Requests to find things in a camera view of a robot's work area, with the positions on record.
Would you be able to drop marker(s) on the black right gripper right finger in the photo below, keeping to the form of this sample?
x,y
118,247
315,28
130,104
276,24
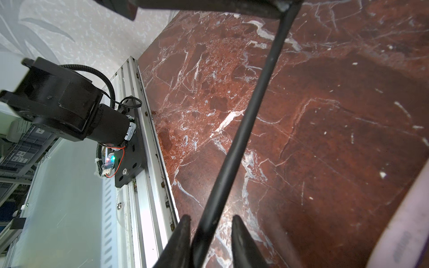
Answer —
x,y
244,249

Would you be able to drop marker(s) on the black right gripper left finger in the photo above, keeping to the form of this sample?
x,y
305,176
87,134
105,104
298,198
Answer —
x,y
177,252

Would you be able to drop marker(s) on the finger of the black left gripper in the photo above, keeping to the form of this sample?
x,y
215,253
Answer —
x,y
264,9

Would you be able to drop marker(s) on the black toothbrush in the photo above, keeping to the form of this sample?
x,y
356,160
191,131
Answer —
x,y
222,187

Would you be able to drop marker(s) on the pink toothbrush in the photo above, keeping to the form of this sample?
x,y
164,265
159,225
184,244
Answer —
x,y
406,236

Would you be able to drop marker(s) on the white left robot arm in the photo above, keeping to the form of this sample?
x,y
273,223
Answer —
x,y
78,102

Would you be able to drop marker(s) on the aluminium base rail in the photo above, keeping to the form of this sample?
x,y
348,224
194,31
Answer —
x,y
139,218

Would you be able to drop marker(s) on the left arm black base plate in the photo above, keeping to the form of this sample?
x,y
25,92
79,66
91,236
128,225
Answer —
x,y
134,160

